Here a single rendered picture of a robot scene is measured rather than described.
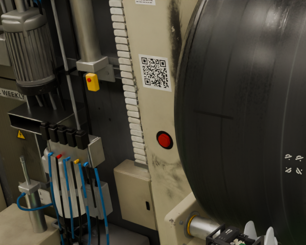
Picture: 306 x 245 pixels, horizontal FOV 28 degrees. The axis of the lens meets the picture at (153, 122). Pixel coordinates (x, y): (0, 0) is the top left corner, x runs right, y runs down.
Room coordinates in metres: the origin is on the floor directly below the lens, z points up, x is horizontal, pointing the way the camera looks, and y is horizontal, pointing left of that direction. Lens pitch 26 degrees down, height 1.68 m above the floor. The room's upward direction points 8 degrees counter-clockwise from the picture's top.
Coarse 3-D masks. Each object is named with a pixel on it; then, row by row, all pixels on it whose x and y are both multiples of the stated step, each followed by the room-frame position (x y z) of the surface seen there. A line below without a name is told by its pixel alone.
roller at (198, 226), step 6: (192, 216) 1.08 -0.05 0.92; (198, 216) 1.07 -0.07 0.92; (192, 222) 1.06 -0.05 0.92; (198, 222) 1.06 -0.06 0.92; (204, 222) 1.05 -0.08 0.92; (210, 222) 1.05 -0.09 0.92; (192, 228) 1.05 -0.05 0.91; (198, 228) 1.05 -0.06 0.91; (204, 228) 1.04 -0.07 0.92; (210, 228) 1.03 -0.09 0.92; (216, 228) 1.03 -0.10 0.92; (192, 234) 1.05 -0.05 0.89; (198, 234) 1.04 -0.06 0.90; (204, 234) 1.03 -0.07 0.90; (216, 234) 1.02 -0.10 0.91
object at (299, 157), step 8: (288, 152) 0.76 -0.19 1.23; (296, 152) 0.75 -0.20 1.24; (304, 152) 0.75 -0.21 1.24; (288, 160) 0.76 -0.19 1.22; (296, 160) 0.75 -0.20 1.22; (304, 160) 0.75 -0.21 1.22; (288, 168) 0.76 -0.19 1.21; (296, 168) 0.75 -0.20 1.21; (304, 168) 0.75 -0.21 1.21; (296, 176) 0.75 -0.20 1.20; (304, 176) 0.74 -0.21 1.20
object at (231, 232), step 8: (224, 224) 0.77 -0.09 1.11; (216, 232) 0.75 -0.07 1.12; (224, 232) 0.75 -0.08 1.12; (232, 232) 0.75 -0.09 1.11; (208, 240) 0.73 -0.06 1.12; (216, 240) 0.73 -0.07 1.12; (224, 240) 0.73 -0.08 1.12; (232, 240) 0.74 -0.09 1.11; (240, 240) 0.74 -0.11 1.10; (248, 240) 0.73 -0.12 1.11; (256, 240) 0.72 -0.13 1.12
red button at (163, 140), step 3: (162, 135) 1.18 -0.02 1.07; (165, 135) 1.17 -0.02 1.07; (159, 138) 1.18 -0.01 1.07; (162, 138) 1.18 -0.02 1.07; (165, 138) 1.17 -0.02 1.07; (168, 138) 1.17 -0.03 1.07; (159, 141) 1.18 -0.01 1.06; (162, 141) 1.18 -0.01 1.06; (165, 141) 1.17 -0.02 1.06; (168, 141) 1.17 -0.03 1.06; (162, 144) 1.18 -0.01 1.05; (165, 144) 1.17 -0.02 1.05; (168, 144) 1.17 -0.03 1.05
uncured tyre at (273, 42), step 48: (240, 0) 0.92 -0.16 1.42; (288, 0) 0.87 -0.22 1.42; (192, 48) 0.92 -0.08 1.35; (240, 48) 0.86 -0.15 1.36; (288, 48) 0.82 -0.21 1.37; (192, 96) 0.88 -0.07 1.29; (240, 96) 0.83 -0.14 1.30; (288, 96) 0.78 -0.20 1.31; (192, 144) 0.87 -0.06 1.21; (240, 144) 0.81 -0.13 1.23; (288, 144) 0.76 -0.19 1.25; (240, 192) 0.81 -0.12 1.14; (288, 192) 0.76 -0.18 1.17; (288, 240) 0.80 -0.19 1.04
